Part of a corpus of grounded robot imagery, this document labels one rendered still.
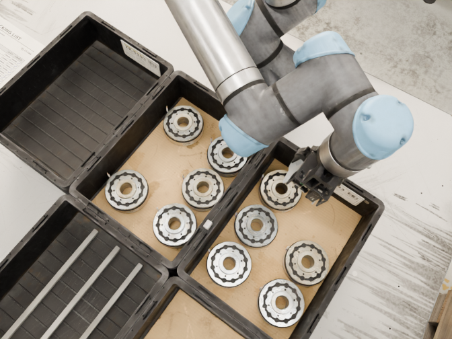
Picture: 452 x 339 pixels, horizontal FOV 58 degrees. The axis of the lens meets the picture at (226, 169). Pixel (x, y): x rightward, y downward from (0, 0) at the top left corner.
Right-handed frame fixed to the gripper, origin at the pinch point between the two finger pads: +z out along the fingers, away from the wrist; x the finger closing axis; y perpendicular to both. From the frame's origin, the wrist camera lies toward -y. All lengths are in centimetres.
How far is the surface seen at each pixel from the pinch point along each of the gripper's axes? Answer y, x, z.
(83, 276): 44, -26, 21
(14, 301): 56, -35, 22
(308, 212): 0.0, 7.6, 16.3
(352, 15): -141, -15, 103
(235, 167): 1.9, -13.6, 16.2
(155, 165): 12.5, -30.3, 21.2
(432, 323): -18, 88, 84
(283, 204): 2.9, 1.2, 14.3
